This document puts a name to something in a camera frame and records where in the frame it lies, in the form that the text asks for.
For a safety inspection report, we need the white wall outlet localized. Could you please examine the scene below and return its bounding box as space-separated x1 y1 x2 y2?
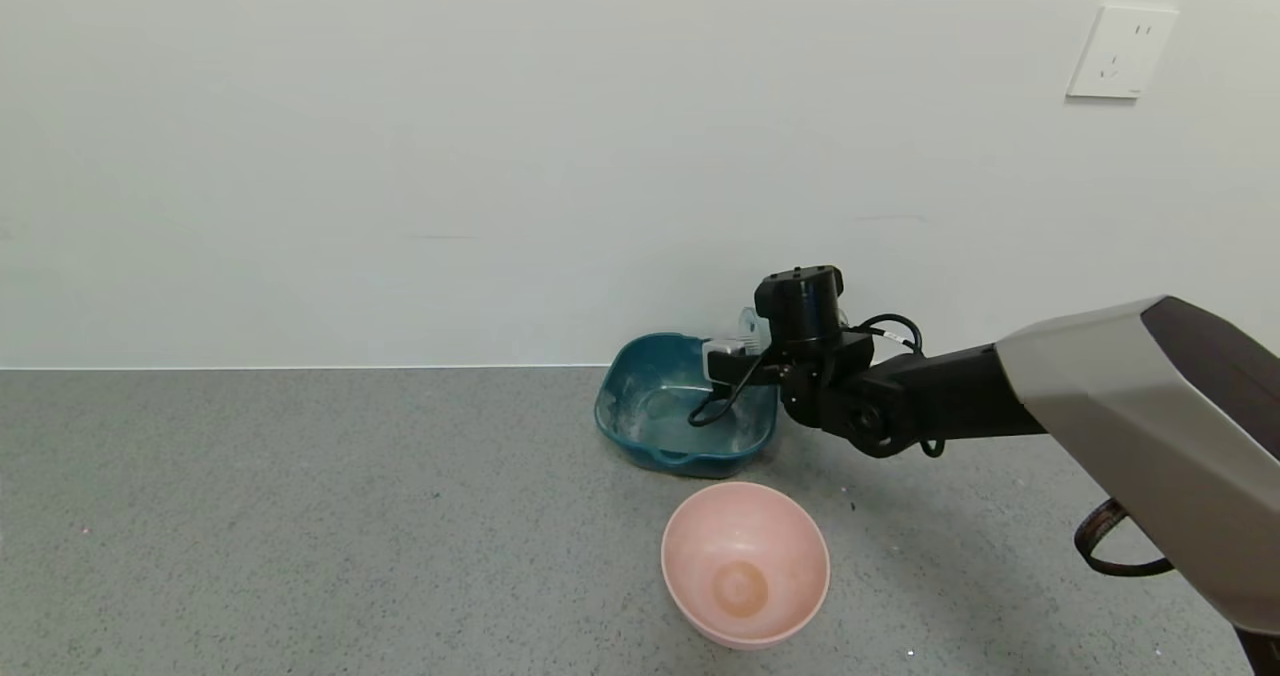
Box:
1065 4 1179 101

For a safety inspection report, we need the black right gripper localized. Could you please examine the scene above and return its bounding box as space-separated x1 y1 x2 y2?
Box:
701 339 783 400

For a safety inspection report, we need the dark strap loop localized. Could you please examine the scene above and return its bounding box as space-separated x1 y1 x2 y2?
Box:
1074 497 1176 578

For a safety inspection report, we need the teal plastic basin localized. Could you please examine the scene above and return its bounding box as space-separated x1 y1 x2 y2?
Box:
594 332 779 480

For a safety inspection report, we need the pink bowl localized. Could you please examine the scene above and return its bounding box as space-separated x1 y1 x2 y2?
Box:
661 481 831 650

